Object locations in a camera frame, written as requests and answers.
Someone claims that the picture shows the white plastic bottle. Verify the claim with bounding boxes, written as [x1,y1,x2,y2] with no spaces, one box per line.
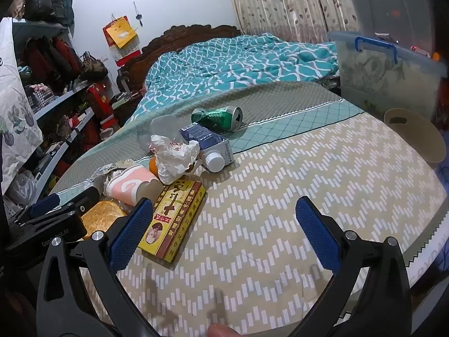
[204,151,226,173]

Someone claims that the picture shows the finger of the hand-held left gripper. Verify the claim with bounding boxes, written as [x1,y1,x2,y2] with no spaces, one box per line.
[17,185,100,218]
[16,198,92,230]

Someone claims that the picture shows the red yellow wall calendar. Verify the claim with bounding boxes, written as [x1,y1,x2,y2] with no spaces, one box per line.
[102,16,141,67]

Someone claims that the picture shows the silver foil wrapper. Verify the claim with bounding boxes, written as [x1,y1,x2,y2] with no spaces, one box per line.
[82,160,141,190]

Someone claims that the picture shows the carved wooden headboard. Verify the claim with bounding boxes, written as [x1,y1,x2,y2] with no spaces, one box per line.
[117,24,242,92]

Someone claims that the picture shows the clear plastic lid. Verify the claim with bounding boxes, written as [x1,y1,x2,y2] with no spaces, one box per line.
[342,0,439,43]

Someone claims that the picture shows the beige chevron bed sheet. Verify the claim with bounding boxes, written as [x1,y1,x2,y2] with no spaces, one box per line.
[45,81,449,337]

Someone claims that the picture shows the green drink can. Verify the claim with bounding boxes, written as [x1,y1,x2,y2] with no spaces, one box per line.
[191,106,243,133]

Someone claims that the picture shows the pink white paper cup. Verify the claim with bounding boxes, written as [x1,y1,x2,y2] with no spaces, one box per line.
[103,165,164,206]

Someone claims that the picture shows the hanging keys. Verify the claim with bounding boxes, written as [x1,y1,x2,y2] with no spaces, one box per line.
[132,2,144,28]

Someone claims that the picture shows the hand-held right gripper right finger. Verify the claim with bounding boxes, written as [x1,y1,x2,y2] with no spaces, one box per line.
[291,197,413,337]

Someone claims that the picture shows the white printed tote bag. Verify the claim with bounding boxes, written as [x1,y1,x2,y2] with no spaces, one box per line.
[0,17,44,192]

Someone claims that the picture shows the brown handbag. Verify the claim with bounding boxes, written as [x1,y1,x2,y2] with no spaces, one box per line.
[79,53,109,82]

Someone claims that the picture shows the teal patterned quilt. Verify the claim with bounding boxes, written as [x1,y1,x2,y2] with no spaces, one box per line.
[123,32,339,127]

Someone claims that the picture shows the blue white carton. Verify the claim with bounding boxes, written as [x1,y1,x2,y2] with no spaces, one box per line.
[180,124,235,164]

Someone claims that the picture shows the leaf print curtain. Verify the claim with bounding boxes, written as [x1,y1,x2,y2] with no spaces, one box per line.
[224,0,355,44]

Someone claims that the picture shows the beige round bin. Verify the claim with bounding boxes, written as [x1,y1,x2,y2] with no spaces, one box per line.
[384,108,448,164]

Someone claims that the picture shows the grey storage shelf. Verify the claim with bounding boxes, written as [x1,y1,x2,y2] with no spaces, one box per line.
[12,19,116,197]

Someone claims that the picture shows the white plastic bag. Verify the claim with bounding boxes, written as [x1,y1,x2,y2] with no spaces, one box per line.
[7,170,39,204]

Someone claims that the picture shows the clear plastic cup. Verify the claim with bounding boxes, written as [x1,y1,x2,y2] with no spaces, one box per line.
[138,114,183,153]

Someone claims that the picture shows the clear storage box blue handle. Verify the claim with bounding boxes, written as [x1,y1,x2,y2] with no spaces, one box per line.
[328,30,444,116]

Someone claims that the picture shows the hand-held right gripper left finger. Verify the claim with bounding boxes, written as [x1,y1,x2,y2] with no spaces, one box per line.
[37,197,165,337]

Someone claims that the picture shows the yellow printed box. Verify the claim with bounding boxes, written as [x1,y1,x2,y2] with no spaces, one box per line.
[138,179,206,264]

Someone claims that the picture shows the person's right hand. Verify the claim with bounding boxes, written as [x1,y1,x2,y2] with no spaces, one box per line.
[207,323,243,337]

